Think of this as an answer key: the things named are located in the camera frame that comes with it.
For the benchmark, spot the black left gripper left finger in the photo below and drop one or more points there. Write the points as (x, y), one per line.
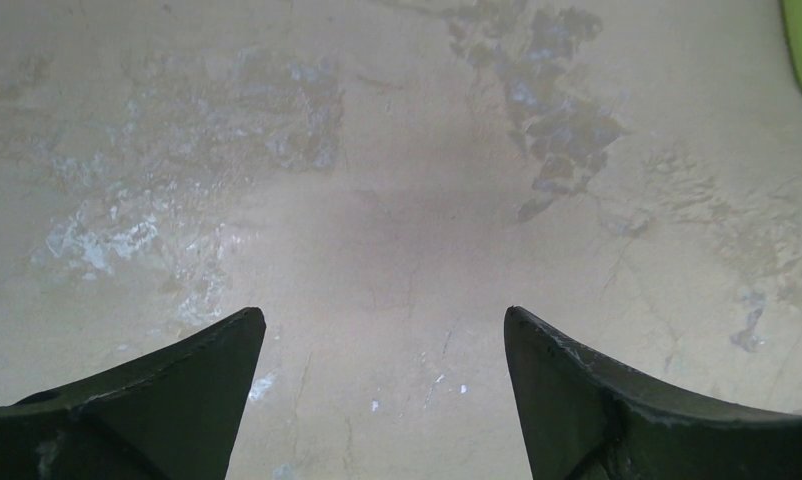
(171, 414)

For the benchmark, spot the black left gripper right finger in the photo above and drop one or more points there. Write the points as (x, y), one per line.
(585, 415)

